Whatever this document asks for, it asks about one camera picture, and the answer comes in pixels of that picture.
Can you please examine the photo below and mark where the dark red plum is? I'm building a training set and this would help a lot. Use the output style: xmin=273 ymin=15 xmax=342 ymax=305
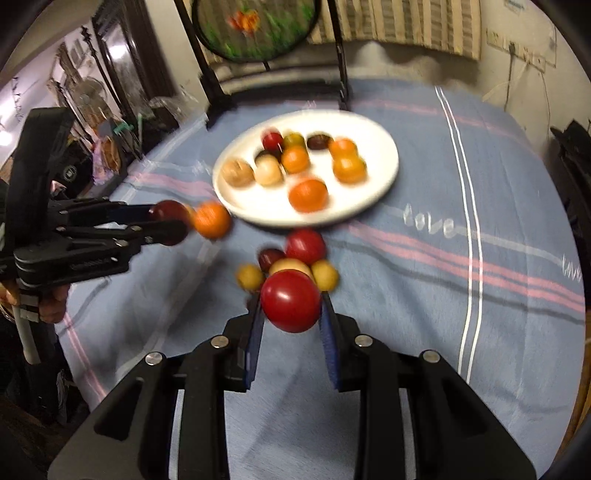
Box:
xmin=150 ymin=199 xmax=192 ymax=246

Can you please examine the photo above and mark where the orange fruit table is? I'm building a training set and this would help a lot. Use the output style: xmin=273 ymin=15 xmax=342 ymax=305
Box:
xmin=192 ymin=201 xmax=232 ymax=240

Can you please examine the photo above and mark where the large red plum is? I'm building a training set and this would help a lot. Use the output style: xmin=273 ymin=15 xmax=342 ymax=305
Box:
xmin=260 ymin=269 xmax=322 ymax=333

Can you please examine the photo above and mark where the tan round pear fruit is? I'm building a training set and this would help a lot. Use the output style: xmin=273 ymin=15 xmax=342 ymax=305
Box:
xmin=221 ymin=158 xmax=254 ymax=188

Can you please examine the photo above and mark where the red fruit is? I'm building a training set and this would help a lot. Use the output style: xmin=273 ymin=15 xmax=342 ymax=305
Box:
xmin=286 ymin=229 xmax=327 ymax=266

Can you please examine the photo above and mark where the yellow-orange round fruit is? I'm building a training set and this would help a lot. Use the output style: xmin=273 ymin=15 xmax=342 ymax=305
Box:
xmin=280 ymin=146 xmax=311 ymax=175

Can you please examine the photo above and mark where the small olive-yellow fruit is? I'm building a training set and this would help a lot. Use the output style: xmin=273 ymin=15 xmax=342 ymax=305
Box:
xmin=283 ymin=132 xmax=305 ymax=149

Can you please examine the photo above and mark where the purple-streaked yellow melon fruit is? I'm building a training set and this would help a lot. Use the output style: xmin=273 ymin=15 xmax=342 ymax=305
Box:
xmin=269 ymin=258 xmax=314 ymax=280

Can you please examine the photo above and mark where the small red tomato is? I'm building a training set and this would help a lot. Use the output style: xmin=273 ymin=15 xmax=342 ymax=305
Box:
xmin=262 ymin=129 xmax=283 ymax=152

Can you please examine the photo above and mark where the yellow fruit table left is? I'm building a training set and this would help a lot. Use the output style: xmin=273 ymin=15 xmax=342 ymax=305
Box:
xmin=235 ymin=263 xmax=266 ymax=292

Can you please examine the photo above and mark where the small yellow fruit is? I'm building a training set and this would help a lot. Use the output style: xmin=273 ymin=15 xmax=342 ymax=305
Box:
xmin=311 ymin=259 xmax=339 ymax=292

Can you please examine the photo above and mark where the dark maroon fruit on table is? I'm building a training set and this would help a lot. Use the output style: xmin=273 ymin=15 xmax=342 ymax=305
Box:
xmin=257 ymin=247 xmax=286 ymax=273

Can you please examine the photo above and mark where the white round plate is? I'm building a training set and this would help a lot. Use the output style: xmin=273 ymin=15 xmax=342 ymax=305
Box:
xmin=212 ymin=110 xmax=400 ymax=228

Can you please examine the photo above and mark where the pale cream round fruit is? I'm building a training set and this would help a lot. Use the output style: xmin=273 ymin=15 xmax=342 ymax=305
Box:
xmin=254 ymin=155 xmax=283 ymax=187

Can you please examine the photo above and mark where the standing fan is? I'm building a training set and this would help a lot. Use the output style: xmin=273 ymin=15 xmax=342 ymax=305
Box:
xmin=70 ymin=76 xmax=113 ymax=133

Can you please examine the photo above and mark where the large orange tangerine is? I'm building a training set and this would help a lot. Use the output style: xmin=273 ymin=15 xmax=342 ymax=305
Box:
xmin=288 ymin=179 xmax=329 ymax=213

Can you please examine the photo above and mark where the dark wooden cabinet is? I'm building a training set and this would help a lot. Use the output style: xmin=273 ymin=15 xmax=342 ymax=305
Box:
xmin=92 ymin=0 xmax=178 ymax=132

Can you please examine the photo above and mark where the dark brown fruit back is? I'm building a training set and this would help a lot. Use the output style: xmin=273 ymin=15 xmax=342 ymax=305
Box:
xmin=307 ymin=133 xmax=332 ymax=151

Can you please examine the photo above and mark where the yellow-orange oval fruit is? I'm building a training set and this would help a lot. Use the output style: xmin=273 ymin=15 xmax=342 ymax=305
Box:
xmin=332 ymin=155 xmax=367 ymax=184

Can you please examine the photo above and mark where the small orange back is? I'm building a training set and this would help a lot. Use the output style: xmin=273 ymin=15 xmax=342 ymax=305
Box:
xmin=329 ymin=138 xmax=359 ymax=159

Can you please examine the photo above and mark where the round goldfish screen on stand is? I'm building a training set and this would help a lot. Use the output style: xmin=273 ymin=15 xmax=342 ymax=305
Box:
xmin=174 ymin=1 xmax=352 ymax=129

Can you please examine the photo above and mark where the checked curtain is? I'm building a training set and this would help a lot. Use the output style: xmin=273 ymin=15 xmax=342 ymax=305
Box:
xmin=184 ymin=0 xmax=482 ymax=61

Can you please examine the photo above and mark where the wall power strip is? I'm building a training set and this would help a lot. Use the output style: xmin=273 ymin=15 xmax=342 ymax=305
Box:
xmin=486 ymin=29 xmax=557 ymax=73

